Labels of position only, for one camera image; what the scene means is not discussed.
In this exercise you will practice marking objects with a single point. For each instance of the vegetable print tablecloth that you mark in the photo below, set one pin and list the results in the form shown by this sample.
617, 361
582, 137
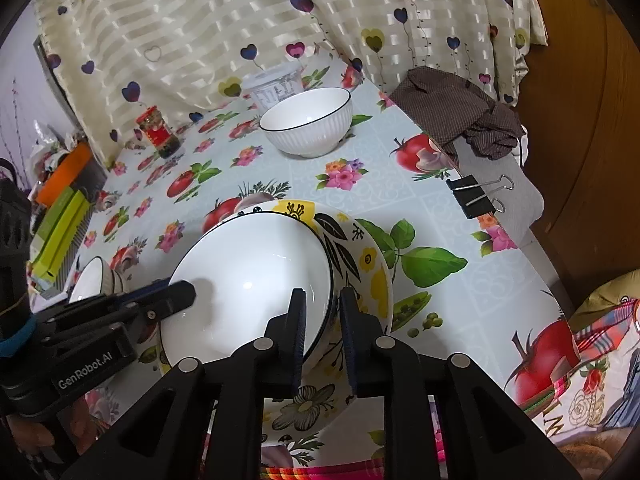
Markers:
440, 200

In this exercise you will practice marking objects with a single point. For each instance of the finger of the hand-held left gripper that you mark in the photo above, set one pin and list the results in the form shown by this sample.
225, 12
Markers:
137, 296
172, 297

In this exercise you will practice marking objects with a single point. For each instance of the brown checked cloth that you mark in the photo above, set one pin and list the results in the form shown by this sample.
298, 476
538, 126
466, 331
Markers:
450, 105

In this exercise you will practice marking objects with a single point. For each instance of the heart print curtain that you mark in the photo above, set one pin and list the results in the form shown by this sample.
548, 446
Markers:
225, 10

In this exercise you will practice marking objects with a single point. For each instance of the printed blanket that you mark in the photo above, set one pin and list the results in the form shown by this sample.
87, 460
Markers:
610, 320

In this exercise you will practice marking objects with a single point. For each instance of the white ribbed bowl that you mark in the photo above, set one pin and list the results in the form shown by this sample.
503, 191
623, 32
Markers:
250, 270
310, 135

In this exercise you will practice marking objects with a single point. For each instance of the wooden cabinet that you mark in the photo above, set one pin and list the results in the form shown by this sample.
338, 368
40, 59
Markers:
590, 160

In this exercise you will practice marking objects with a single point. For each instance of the yellow floral plate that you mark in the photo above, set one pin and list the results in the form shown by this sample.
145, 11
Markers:
370, 270

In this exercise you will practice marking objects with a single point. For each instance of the red label sauce jar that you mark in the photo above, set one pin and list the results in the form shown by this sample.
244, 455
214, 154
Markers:
157, 132

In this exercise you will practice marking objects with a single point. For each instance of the white plastic tub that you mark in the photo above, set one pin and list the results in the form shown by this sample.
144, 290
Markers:
272, 87

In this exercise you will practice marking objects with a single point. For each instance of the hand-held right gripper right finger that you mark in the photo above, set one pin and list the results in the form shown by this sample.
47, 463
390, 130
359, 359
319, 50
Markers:
348, 350

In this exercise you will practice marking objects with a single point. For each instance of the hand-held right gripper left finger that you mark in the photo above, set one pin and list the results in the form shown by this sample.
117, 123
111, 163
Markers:
299, 345

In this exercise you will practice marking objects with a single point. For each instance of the person's left hand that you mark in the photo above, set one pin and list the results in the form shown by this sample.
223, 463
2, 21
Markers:
30, 435

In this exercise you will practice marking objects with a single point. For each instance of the black binder clip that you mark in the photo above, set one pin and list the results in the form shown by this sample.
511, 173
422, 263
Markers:
465, 190

